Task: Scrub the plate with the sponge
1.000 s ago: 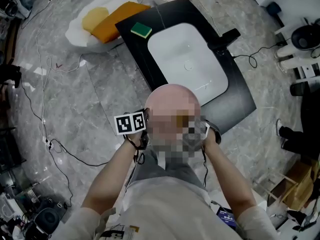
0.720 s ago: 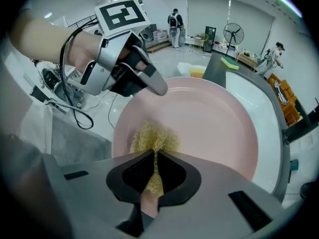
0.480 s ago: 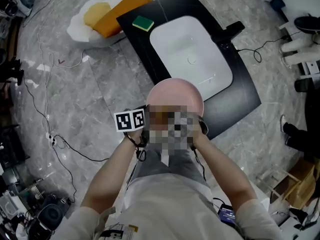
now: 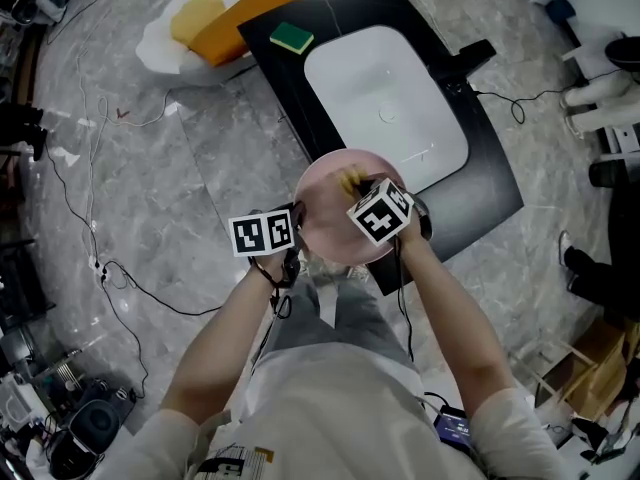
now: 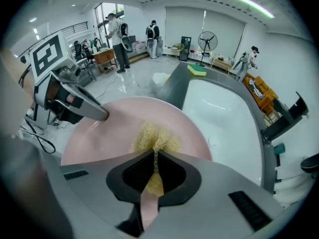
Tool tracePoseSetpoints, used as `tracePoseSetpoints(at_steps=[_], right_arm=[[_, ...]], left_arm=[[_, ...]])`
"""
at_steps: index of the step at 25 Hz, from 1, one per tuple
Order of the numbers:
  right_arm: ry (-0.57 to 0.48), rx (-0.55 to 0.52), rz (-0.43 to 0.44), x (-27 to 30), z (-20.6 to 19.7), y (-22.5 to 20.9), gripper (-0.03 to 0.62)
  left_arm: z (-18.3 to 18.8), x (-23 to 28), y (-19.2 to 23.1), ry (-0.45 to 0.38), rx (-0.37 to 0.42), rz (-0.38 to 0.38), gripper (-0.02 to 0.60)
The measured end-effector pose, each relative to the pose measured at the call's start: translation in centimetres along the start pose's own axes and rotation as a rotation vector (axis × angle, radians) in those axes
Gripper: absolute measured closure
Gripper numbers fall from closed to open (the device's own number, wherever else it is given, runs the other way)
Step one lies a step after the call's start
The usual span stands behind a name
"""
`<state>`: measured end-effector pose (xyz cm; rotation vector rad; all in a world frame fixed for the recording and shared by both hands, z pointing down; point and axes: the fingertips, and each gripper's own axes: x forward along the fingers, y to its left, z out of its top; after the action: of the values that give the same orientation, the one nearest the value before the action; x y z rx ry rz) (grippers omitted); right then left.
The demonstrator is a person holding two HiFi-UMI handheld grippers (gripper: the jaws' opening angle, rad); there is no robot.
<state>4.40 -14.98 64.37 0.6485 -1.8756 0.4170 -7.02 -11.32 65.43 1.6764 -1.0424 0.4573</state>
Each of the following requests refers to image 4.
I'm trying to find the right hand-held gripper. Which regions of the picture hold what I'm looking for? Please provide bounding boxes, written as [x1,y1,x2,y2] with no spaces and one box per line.
[347,170,434,247]

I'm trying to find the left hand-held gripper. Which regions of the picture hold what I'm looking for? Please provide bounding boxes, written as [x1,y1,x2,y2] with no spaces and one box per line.
[228,201,308,290]

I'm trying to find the pink plate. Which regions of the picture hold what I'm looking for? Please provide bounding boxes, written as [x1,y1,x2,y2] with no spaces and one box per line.
[294,148,407,265]

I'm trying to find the person's left forearm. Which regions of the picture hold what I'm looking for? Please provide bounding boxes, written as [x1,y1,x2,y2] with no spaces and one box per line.
[159,253,287,425]

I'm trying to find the person's right forearm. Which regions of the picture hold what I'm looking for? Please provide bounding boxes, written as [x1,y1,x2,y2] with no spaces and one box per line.
[398,221,517,415]

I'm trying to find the green and yellow sponge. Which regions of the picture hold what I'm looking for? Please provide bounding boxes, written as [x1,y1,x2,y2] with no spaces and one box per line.
[269,21,316,56]

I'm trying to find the white sink basin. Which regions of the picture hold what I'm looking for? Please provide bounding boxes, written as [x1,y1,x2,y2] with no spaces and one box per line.
[303,24,471,193]

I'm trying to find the black sink counter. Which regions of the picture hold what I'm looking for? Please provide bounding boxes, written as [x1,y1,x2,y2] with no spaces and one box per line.
[236,0,526,297]

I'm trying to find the person's grey trousers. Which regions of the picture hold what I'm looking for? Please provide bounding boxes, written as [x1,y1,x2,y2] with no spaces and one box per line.
[258,272,419,369]

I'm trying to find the black faucet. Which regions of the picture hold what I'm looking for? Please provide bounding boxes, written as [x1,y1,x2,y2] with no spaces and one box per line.
[451,38,497,77]

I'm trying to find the orange flat cushion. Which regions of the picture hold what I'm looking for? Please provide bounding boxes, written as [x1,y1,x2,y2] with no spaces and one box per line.
[189,0,312,68]

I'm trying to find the person's white shirt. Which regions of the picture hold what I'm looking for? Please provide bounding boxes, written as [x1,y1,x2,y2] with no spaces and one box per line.
[99,341,574,480]

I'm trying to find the white power strip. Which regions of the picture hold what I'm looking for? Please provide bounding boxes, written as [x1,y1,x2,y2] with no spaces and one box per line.
[88,254,110,283]

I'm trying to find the white egg-shaped cushion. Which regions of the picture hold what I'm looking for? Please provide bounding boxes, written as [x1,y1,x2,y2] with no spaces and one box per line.
[135,0,287,88]

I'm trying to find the yellow round cushion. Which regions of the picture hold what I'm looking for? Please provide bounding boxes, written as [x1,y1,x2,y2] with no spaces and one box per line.
[170,0,227,49]

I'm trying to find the white stool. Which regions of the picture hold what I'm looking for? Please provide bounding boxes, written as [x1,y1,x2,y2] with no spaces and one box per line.
[558,35,640,137]

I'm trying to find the black phone with lit screen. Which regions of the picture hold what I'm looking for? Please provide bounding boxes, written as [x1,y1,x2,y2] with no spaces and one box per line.
[431,404,474,450]

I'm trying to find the wooden crate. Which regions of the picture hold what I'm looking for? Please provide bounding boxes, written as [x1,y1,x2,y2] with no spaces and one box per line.
[533,316,640,422]

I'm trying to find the black headset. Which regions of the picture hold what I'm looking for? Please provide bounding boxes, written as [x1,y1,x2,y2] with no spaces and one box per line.
[48,376,137,480]

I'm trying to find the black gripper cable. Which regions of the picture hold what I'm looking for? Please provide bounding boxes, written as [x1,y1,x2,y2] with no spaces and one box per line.
[392,236,416,364]
[248,257,293,369]

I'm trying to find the thin black faucet cable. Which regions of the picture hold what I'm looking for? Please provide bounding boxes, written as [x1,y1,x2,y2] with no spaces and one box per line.
[469,70,621,125]

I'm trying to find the black floor cable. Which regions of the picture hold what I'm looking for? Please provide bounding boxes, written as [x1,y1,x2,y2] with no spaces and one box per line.
[43,142,224,400]

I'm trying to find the white floor cable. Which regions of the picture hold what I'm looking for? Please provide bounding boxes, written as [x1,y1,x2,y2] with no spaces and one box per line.
[44,0,181,264]

